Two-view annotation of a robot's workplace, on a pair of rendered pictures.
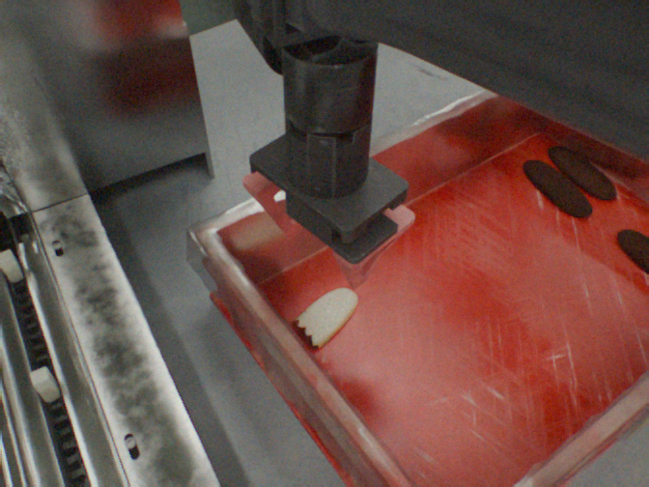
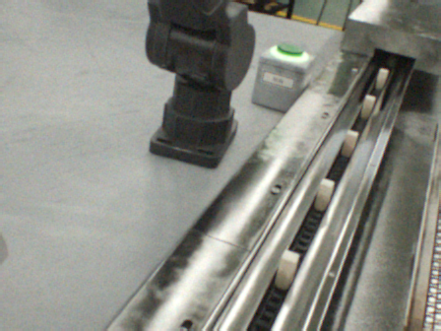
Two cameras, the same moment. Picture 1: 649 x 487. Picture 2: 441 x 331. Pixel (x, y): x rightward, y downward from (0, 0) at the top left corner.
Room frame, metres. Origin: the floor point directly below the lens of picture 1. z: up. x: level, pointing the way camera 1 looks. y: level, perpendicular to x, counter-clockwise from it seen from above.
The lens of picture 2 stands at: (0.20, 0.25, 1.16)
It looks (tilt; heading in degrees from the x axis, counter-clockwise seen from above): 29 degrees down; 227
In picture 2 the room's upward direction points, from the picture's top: 10 degrees clockwise
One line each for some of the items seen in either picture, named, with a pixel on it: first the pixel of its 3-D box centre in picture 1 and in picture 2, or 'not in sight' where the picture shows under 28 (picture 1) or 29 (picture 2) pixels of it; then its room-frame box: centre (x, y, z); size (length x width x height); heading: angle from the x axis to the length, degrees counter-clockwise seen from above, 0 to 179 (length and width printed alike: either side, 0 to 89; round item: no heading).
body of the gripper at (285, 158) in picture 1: (327, 150); not in sight; (0.32, 0.00, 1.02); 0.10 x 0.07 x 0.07; 45
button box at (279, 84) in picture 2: not in sight; (283, 89); (-0.43, -0.31, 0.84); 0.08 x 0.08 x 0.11; 30
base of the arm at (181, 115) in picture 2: not in sight; (199, 111); (-0.24, -0.26, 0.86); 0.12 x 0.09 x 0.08; 37
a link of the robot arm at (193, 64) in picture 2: not in sight; (204, 57); (-0.22, -0.24, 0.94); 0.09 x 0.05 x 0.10; 25
